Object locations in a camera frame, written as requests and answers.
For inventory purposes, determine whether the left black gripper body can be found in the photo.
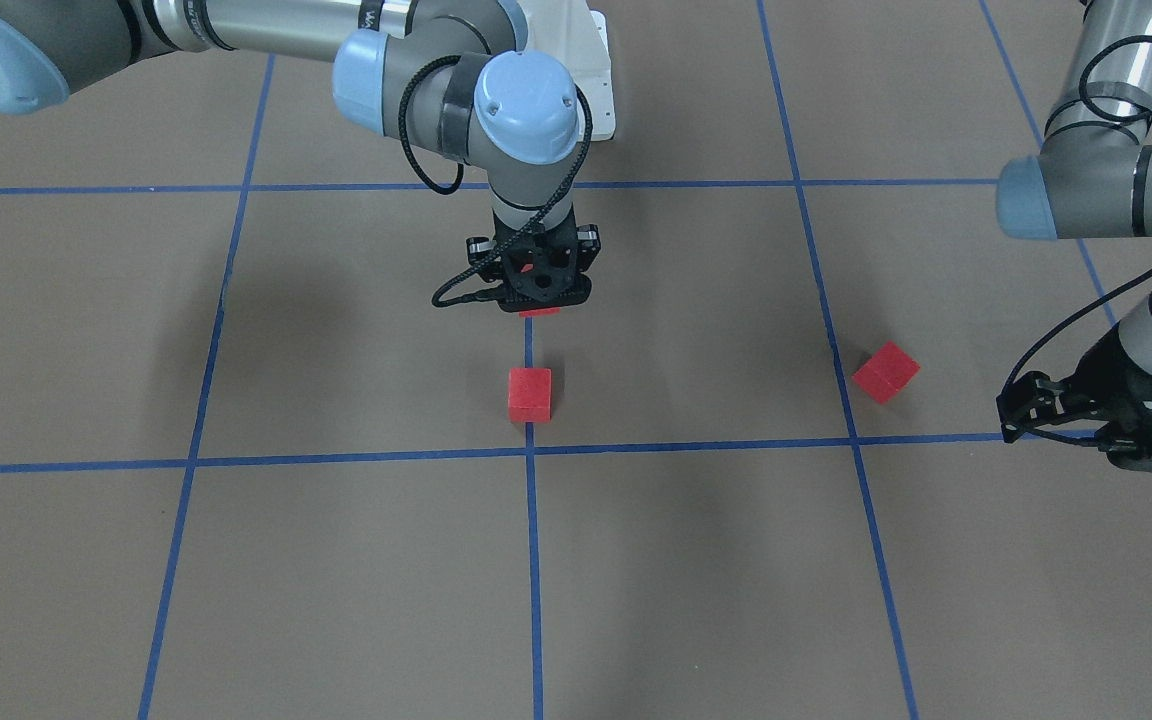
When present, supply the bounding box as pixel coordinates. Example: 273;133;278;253
998;331;1152;473

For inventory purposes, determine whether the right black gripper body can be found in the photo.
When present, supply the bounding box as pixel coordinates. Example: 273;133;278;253
465;222;602;313

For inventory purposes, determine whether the red block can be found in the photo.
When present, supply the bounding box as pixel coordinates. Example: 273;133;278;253
517;306;561;319
507;366;553;424
851;341;922;406

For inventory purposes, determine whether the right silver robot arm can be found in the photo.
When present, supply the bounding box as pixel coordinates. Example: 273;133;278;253
0;1;602;314

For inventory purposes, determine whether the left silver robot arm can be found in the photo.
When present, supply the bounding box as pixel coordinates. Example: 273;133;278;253
996;1;1152;473

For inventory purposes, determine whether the white pedestal column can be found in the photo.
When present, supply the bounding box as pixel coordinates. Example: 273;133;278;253
520;1;617;142

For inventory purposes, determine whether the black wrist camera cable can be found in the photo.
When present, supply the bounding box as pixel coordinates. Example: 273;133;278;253
996;36;1152;446

